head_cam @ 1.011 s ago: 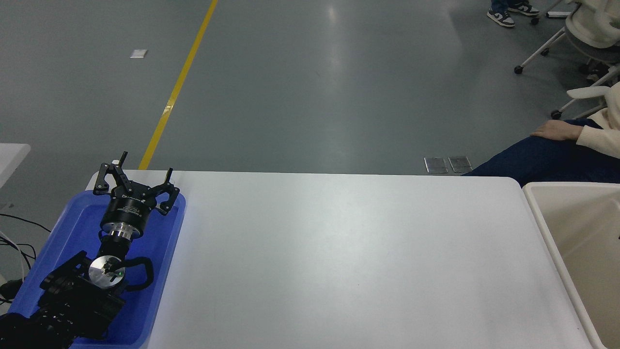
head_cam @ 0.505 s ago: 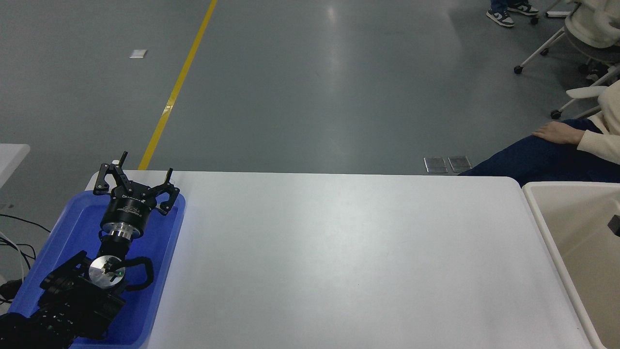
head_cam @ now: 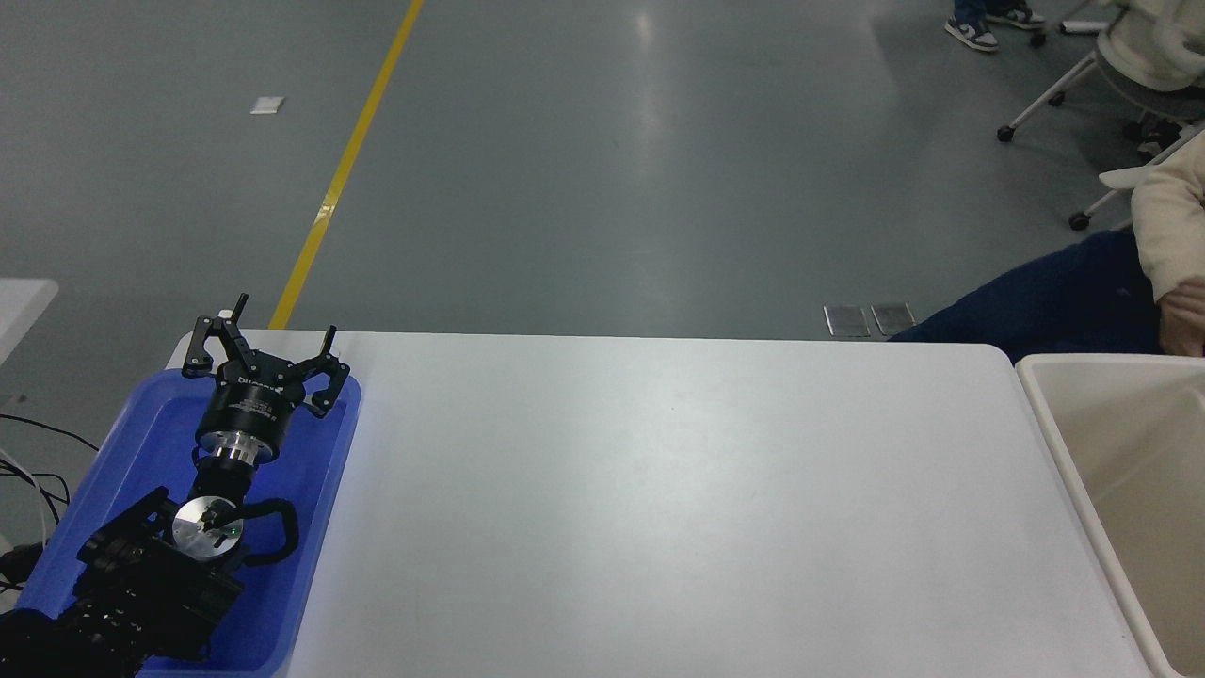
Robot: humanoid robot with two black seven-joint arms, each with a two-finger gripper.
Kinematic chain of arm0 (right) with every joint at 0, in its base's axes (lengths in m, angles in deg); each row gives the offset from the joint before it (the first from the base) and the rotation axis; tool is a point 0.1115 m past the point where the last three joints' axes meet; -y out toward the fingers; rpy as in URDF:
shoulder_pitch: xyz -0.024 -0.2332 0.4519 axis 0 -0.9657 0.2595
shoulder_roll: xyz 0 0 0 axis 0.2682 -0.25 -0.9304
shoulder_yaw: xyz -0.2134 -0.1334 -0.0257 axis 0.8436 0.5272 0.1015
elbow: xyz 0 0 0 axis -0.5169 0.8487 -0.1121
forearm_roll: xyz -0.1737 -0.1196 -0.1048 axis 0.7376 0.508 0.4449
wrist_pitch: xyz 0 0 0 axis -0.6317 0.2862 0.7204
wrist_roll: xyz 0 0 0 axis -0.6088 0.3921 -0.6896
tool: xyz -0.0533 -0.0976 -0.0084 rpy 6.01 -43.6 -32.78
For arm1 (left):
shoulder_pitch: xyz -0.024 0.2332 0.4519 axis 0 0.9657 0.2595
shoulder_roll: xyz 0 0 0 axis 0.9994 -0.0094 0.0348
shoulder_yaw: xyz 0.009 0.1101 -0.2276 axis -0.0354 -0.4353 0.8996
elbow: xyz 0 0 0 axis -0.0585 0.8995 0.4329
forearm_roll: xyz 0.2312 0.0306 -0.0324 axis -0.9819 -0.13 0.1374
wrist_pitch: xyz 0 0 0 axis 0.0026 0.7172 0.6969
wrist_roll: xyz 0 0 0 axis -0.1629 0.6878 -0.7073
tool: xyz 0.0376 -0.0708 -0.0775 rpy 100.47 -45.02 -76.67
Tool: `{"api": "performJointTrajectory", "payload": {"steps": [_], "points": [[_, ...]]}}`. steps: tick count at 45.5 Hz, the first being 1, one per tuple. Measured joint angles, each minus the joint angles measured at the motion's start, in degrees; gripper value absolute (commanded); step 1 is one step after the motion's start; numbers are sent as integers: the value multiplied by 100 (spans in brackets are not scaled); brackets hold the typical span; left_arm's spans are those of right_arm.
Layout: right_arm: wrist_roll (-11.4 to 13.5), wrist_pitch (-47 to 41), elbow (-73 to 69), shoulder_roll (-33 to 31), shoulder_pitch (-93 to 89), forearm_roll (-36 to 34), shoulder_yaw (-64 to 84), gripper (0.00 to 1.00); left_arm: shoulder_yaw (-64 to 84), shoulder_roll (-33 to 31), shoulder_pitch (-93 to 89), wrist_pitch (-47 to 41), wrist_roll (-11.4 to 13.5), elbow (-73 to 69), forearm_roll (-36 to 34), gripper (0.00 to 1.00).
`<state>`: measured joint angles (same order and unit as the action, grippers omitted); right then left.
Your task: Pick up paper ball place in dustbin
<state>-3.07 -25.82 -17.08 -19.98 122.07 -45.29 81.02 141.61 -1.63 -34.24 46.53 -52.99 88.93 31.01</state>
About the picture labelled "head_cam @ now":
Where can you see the large pale bin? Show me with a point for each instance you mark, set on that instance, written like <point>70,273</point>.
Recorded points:
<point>1144,480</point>

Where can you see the blue plastic tray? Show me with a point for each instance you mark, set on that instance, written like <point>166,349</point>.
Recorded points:
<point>311,490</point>

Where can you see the person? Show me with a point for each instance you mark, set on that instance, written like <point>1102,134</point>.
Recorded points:
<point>972,33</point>
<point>1073,301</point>

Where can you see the grey wheeled office chair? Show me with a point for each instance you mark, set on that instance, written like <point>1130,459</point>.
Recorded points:
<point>1120,80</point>

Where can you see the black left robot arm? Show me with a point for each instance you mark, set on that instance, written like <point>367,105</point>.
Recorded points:
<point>141,574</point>

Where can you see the white side table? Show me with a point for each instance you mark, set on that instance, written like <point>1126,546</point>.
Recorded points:
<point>21,306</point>

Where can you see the cream jacket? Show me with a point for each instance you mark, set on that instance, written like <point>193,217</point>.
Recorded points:
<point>1144,42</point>

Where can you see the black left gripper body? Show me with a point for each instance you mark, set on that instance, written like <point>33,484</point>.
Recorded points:
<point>249,407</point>

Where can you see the white-armed wheeled office chair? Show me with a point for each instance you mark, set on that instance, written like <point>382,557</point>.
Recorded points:
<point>1116,179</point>

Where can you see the person's forearm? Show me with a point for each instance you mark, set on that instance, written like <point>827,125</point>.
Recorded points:
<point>1167,226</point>

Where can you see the silver floor plate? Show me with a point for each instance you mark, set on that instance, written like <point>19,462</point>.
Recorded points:
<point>846,320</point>
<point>893,318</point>

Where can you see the person's hand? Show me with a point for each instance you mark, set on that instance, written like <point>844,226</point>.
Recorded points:
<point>1186,320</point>

